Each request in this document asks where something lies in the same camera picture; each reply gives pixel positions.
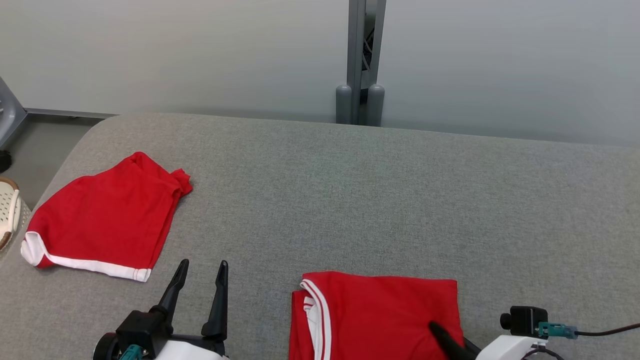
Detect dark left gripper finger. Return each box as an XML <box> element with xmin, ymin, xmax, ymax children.
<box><xmin>149</xmin><ymin>258</ymin><xmax>190</xmax><ymax>321</ymax></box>
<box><xmin>201</xmin><ymin>260</ymin><xmax>230</xmax><ymax>342</ymax></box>

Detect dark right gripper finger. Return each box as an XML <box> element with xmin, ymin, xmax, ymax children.
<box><xmin>428</xmin><ymin>321</ymin><xmax>481</xmax><ymax>360</ymax></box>

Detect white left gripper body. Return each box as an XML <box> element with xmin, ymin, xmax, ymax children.
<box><xmin>149</xmin><ymin>332</ymin><xmax>231</xmax><ymax>360</ymax></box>

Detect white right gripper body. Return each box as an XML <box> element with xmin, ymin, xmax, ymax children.
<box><xmin>474</xmin><ymin>334</ymin><xmax>546</xmax><ymax>360</ymax></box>

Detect red basketball jersey number 23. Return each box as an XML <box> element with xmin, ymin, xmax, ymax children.
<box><xmin>288</xmin><ymin>271</ymin><xmax>466</xmax><ymax>360</ymax></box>

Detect red shorts with white trim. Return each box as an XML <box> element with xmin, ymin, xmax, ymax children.
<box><xmin>20</xmin><ymin>151</ymin><xmax>194</xmax><ymax>283</ymax></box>

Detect white perforated laundry basket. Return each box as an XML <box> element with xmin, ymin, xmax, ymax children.
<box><xmin>0</xmin><ymin>175</ymin><xmax>32</xmax><ymax>254</ymax></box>

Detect grey metal stand leg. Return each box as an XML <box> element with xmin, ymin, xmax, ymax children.
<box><xmin>0</xmin><ymin>75</ymin><xmax>29</xmax><ymax>151</ymax></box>

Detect black cable with teal plug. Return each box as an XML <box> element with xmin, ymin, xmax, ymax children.
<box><xmin>118</xmin><ymin>343</ymin><xmax>151</xmax><ymax>360</ymax></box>
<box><xmin>537</xmin><ymin>322</ymin><xmax>640</xmax><ymax>342</ymax></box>

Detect grey partition base rail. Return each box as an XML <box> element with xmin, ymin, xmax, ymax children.
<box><xmin>24</xmin><ymin>107</ymin><xmax>119</xmax><ymax>121</ymax></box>

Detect grey rounded post foot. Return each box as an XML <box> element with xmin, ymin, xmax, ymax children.
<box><xmin>335</xmin><ymin>84</ymin><xmax>354</xmax><ymax>125</ymax></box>
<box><xmin>366</xmin><ymin>83</ymin><xmax>386</xmax><ymax>127</ymax></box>

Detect grey metal partition post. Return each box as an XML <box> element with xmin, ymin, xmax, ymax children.
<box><xmin>347</xmin><ymin>0</ymin><xmax>387</xmax><ymax>126</ymax></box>

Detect thin black cable bundle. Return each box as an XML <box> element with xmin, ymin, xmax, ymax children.
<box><xmin>363</xmin><ymin>25</ymin><xmax>377</xmax><ymax>72</ymax></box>

